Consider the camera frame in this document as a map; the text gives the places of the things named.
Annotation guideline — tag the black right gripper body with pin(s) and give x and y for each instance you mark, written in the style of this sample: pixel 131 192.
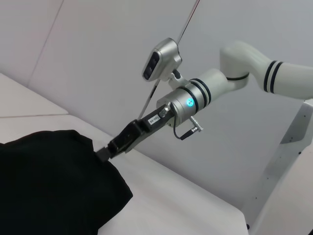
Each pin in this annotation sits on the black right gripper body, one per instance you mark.
pixel 139 129

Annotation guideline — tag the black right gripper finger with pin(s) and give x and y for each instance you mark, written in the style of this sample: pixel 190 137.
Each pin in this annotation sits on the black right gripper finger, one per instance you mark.
pixel 104 154

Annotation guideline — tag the black t-shirt with FREE print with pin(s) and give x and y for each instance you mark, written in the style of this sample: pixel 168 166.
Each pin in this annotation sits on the black t-shirt with FREE print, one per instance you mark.
pixel 49 186

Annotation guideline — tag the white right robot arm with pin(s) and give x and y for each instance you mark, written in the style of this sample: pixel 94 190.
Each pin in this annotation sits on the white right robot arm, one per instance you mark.
pixel 220 85

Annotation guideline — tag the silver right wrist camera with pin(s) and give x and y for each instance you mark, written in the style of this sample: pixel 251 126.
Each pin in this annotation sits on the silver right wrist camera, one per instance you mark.
pixel 161 60

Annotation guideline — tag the white robot torso frame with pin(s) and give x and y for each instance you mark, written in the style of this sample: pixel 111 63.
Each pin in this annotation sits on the white robot torso frame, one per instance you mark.
pixel 288 171

